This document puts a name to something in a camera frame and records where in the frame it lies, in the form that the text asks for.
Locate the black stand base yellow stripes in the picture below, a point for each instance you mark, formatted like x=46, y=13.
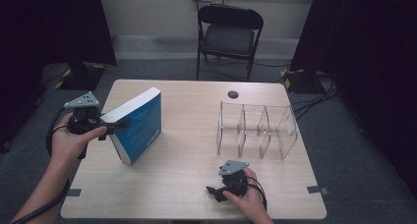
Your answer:
x=300, y=81
x=82, y=78

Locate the grey tape strip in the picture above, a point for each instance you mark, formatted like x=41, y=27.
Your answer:
x=73, y=192
x=316, y=189

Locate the clear acrylic book rack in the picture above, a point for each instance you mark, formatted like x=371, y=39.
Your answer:
x=255, y=132

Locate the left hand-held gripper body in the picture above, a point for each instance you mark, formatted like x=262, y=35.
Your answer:
x=83, y=119

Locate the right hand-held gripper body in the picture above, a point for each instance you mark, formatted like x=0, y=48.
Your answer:
x=236, y=181

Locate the blue book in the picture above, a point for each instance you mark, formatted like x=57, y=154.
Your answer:
x=141, y=132

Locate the person's right hand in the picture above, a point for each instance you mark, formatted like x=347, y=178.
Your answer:
x=254, y=204

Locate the black curtain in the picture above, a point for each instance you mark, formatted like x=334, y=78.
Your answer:
x=370, y=53
x=49, y=27

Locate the person's left hand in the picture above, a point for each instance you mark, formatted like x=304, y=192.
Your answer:
x=67, y=145

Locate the black folding chair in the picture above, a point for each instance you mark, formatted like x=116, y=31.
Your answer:
x=229, y=37

